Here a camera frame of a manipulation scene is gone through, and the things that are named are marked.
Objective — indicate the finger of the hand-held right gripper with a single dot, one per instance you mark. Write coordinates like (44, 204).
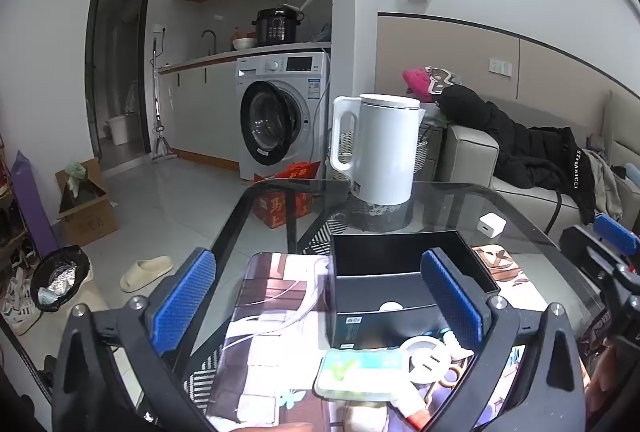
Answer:
(580, 244)
(617, 233)

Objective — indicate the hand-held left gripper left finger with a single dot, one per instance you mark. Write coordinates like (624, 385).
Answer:
(182, 302)

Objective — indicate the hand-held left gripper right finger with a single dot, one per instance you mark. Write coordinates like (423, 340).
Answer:
(452, 307)

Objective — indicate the round silver usb hub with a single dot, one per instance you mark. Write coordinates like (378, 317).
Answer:
(425, 357)

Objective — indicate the black cardboard box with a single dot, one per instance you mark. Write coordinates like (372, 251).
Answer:
(380, 307)

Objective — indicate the person's right hand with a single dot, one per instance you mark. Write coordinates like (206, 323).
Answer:
(601, 379)

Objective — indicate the beige slipper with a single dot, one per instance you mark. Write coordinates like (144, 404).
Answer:
(145, 273)

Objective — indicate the grey cloth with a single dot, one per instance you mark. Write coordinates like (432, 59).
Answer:
(605, 182)

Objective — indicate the white charger adapter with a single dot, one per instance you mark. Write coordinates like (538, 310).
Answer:
(491, 224)

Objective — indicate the green and white packet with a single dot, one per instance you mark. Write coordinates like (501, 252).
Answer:
(360, 369)

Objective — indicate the black jacket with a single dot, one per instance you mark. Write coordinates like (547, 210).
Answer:
(520, 147)

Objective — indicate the brown cardboard box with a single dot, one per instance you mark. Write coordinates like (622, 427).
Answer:
(92, 222)

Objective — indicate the red gift box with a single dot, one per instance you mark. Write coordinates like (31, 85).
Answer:
(280, 207)

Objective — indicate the beige sofa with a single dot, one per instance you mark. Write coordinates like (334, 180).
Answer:
(467, 152)

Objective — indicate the striped rug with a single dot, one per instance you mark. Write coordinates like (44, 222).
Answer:
(320, 232)

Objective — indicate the white sneakers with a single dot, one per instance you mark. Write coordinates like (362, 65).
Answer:
(17, 302)

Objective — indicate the white electric kettle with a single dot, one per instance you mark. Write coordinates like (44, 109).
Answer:
(385, 147)

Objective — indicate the purple yoga mat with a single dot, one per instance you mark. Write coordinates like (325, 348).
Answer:
(32, 207)

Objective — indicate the white bucket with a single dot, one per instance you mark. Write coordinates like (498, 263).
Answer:
(120, 129)

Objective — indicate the flat mop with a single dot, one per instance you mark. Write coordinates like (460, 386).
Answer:
(159, 112)

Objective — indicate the wicker laundry basket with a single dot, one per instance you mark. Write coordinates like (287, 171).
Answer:
(345, 147)

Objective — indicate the white kitchen counter cabinets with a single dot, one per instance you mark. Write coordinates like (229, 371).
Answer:
(200, 107)

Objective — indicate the patterned cap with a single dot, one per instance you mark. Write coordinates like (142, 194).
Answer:
(442, 79)

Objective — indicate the pink cloth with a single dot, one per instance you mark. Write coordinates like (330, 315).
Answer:
(415, 84)

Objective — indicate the white washing machine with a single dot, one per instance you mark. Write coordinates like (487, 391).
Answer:
(295, 77)

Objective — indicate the white bowl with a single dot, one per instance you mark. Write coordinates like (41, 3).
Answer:
(244, 44)

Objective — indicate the kitchen faucet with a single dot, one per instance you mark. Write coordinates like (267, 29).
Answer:
(212, 37)

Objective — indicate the sauce bottle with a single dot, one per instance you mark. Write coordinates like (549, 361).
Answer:
(235, 37)

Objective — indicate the black pressure cooker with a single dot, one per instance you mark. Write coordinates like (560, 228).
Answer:
(276, 26)

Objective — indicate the white wall switch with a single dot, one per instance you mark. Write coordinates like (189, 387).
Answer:
(500, 67)

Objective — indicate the dark door frame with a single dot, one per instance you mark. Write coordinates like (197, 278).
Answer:
(147, 62)

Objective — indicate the white wall outlet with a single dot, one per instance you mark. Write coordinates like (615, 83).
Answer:
(159, 29)

